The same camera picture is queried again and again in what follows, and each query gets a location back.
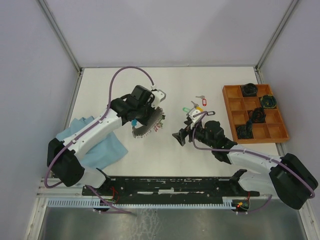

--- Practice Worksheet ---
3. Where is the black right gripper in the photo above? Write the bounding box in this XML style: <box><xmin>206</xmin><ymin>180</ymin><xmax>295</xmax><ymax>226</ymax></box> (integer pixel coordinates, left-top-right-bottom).
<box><xmin>171</xmin><ymin>119</ymin><xmax>215</xmax><ymax>149</ymax></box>

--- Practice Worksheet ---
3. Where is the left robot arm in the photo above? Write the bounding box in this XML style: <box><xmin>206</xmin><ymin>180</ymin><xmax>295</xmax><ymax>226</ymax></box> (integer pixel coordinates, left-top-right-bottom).
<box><xmin>47</xmin><ymin>85</ymin><xmax>166</xmax><ymax>195</ymax></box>

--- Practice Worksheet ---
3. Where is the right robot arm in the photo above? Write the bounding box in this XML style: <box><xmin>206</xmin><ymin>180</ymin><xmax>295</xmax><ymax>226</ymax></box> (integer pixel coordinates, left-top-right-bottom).
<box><xmin>172</xmin><ymin>120</ymin><xmax>319</xmax><ymax>210</ymax></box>

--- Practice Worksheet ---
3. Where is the green key tag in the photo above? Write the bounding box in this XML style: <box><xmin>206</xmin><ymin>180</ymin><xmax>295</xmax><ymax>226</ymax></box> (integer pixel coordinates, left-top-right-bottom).
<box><xmin>182</xmin><ymin>107</ymin><xmax>190</xmax><ymax>113</ymax></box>

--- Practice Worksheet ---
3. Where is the yellow key tag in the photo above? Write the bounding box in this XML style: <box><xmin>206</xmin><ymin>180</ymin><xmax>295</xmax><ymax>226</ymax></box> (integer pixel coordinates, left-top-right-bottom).
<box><xmin>195</xmin><ymin>106</ymin><xmax>203</xmax><ymax>112</ymax></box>

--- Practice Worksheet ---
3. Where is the silver key on yellow tag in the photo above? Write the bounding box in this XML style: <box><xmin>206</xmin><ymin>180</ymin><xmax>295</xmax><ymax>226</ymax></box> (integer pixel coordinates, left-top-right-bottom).
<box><xmin>191</xmin><ymin>101</ymin><xmax>199</xmax><ymax>108</ymax></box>

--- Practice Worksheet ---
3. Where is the red key tag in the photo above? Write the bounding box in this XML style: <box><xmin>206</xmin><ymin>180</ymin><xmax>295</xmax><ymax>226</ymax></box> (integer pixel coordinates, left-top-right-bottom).
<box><xmin>202</xmin><ymin>98</ymin><xmax>207</xmax><ymax>107</ymax></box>

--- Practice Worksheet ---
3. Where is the light blue cloth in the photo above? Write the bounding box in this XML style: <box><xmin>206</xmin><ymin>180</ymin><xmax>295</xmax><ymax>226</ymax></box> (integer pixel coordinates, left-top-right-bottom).
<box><xmin>56</xmin><ymin>116</ymin><xmax>128</xmax><ymax>170</ymax></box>

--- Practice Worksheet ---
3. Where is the dark floral scrunchie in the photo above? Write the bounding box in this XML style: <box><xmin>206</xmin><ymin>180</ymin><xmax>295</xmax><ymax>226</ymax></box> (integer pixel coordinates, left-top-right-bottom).
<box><xmin>236</xmin><ymin>123</ymin><xmax>254</xmax><ymax>139</ymax></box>

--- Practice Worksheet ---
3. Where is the wooden compartment tray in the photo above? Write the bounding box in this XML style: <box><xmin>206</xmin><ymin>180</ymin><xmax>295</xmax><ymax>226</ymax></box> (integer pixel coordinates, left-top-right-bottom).
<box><xmin>222</xmin><ymin>83</ymin><xmax>290</xmax><ymax>144</ymax></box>

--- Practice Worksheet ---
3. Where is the black orange scrunchie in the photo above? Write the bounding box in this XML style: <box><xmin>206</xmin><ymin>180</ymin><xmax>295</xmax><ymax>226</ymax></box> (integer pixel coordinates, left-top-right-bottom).
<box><xmin>248</xmin><ymin>107</ymin><xmax>266</xmax><ymax>124</ymax></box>

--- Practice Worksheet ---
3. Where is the black scrunchie top compartment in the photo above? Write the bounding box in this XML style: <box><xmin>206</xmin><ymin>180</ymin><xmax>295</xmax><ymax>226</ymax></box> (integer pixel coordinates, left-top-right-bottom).
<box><xmin>240</xmin><ymin>83</ymin><xmax>258</xmax><ymax>97</ymax></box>

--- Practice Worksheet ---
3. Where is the green yellow scrunchie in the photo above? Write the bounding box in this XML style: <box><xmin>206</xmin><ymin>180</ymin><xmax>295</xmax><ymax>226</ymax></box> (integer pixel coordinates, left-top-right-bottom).
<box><xmin>259</xmin><ymin>94</ymin><xmax>277</xmax><ymax>109</ymax></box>

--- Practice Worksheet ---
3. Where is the light blue handle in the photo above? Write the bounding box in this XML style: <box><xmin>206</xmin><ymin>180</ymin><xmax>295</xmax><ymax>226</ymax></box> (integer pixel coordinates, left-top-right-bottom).
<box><xmin>131</xmin><ymin>119</ymin><xmax>138</xmax><ymax>127</ymax></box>

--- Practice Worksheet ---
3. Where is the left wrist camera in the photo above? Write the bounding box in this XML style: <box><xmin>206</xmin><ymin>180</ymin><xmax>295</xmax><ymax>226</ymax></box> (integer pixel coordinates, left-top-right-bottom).
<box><xmin>151</xmin><ymin>89</ymin><xmax>167</xmax><ymax>108</ymax></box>

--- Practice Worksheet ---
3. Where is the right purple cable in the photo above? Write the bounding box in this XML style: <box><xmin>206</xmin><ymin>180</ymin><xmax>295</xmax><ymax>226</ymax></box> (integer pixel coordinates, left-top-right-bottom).
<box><xmin>190</xmin><ymin>111</ymin><xmax>316</xmax><ymax>199</ymax></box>

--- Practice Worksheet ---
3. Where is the purple cable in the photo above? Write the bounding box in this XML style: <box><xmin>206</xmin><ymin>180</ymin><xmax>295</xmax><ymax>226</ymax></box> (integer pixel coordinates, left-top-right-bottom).
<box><xmin>190</xmin><ymin>111</ymin><xmax>316</xmax><ymax>199</ymax></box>
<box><xmin>44</xmin><ymin>65</ymin><xmax>156</xmax><ymax>189</ymax></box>

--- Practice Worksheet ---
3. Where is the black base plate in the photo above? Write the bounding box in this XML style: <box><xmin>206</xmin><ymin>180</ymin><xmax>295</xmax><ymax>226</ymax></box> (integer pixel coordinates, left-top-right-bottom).
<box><xmin>95</xmin><ymin>176</ymin><xmax>260</xmax><ymax>198</ymax></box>

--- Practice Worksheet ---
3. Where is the light blue cable duct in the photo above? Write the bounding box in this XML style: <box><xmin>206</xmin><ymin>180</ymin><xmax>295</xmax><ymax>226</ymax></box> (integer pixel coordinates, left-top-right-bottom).
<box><xmin>47</xmin><ymin>198</ymin><xmax>238</xmax><ymax>208</ymax></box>

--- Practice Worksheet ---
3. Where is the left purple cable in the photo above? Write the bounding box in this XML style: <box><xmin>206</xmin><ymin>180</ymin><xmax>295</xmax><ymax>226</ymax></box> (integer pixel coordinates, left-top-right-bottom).
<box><xmin>44</xmin><ymin>65</ymin><xmax>156</xmax><ymax>189</ymax></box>

